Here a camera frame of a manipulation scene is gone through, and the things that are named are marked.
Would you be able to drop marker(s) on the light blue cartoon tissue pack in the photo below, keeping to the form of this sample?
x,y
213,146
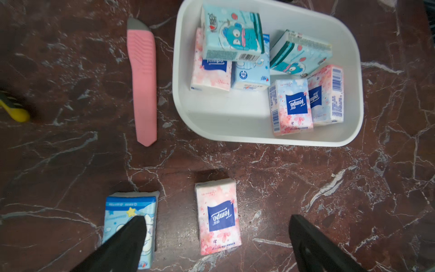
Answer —
x,y
121,207

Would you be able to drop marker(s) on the blue white tissue pack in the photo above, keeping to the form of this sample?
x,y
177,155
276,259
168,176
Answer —
x,y
250,76

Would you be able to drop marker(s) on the pink tempo tissue pack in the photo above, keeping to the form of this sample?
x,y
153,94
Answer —
x,y
290,107
218,217
209,75

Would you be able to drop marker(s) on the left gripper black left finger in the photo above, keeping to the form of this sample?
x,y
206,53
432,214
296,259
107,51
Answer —
x,y
121,253

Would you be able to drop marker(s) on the white plastic storage box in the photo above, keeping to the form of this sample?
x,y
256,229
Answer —
x,y
244,116

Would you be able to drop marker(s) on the pink utility knife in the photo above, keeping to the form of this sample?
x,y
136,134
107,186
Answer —
x,y
142,55

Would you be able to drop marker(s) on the yellow handled pliers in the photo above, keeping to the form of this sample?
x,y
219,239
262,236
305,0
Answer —
x,y
14,108

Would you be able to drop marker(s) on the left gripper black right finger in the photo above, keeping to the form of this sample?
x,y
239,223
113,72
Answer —
x,y
315,252

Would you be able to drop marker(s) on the teal cartoon tissue pack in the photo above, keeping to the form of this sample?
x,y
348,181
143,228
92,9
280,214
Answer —
x,y
231,35

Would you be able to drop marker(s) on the teal green tissue pack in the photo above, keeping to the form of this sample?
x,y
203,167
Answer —
x,y
298,55

